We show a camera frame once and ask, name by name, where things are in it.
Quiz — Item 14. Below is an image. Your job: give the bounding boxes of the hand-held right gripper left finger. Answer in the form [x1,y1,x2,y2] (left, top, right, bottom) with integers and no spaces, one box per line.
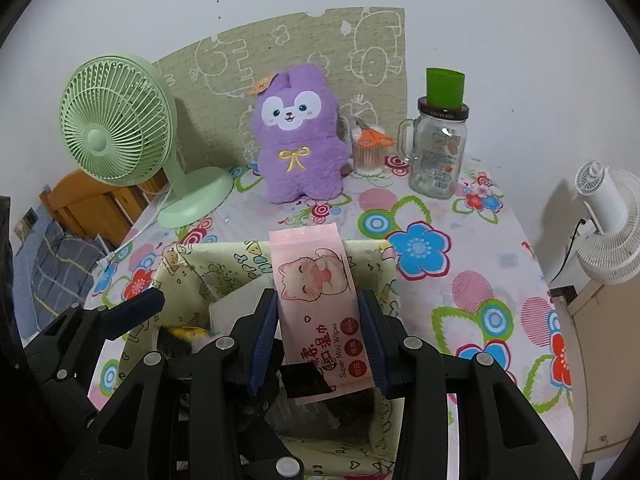
[87,287,279,480]

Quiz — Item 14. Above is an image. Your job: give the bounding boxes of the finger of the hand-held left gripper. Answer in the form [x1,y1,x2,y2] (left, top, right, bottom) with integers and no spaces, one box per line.
[235,397,306,480]
[22,287,166,413]

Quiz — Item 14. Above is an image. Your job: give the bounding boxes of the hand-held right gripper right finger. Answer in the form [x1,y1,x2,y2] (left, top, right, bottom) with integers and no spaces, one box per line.
[356,289,581,480]

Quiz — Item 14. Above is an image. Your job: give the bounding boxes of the yellow tissue pack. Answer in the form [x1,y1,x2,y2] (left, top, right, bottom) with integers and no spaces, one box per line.
[167,326,211,341]

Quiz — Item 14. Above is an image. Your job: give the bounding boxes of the pink wet wipes pack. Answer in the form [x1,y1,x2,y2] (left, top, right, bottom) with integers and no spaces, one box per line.
[269,226,376,406]

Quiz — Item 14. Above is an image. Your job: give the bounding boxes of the yellow printed fabric storage box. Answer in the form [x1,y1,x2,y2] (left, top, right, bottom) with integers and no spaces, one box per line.
[115,240,406,478]

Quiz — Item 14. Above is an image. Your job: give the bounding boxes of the plaid pillow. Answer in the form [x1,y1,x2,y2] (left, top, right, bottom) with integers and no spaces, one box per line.
[12,220,108,333]

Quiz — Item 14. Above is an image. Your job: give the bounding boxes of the floral tablecloth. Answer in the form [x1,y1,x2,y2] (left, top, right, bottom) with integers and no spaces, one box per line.
[82,160,576,480]

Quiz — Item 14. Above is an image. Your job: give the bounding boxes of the purple plush toy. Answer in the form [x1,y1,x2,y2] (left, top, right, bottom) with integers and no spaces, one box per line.
[248,62,349,204]

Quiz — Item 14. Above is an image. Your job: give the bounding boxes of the cotton swab jar orange scissors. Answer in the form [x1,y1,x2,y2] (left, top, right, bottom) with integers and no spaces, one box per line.
[351,120,388,177]

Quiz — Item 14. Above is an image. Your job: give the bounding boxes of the green desk fan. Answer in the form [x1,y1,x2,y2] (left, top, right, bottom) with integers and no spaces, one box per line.
[60,54,235,229]

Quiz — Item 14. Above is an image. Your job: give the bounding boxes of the beige door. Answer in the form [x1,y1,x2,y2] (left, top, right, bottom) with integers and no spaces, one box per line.
[547,10,640,476]

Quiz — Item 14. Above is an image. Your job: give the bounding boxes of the white standing fan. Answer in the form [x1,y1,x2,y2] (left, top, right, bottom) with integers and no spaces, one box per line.
[574,160,640,286]

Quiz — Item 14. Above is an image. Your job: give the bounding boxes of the green printed board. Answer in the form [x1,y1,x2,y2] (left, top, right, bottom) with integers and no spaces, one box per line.
[151,7,407,171]

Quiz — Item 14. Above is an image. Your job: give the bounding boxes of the green plastic cup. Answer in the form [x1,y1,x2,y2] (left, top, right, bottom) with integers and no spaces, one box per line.
[425,67,466,110]

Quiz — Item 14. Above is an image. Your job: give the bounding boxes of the white fan cable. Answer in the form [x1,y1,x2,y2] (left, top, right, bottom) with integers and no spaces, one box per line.
[102,185,176,266]

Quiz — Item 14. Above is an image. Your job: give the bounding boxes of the glass jar with handle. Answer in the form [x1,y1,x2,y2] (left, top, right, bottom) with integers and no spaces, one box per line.
[397,96,471,196]

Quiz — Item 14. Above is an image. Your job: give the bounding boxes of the black fan cable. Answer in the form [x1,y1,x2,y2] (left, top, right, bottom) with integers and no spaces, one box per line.
[550,217,588,283]

